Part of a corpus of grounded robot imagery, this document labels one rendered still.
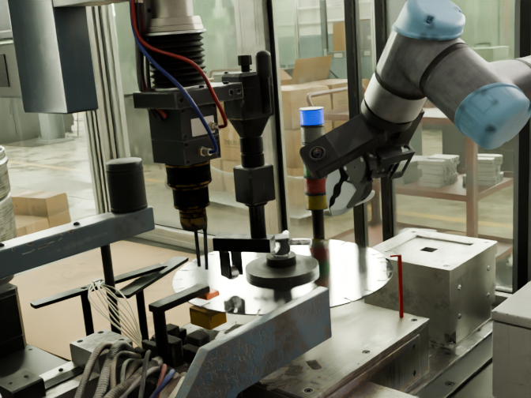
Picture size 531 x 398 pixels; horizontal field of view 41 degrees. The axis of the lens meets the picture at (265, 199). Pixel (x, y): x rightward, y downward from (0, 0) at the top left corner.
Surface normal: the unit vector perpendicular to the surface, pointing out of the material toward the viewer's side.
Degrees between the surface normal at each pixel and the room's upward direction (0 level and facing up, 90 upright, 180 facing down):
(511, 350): 90
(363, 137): 50
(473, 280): 90
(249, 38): 90
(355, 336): 0
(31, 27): 90
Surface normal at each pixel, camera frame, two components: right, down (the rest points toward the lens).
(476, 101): -0.55, -0.07
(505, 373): -0.66, 0.22
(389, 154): 0.24, -0.66
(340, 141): -0.24, -0.44
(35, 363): -0.07, -0.97
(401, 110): 0.00, 0.73
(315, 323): 0.74, 0.10
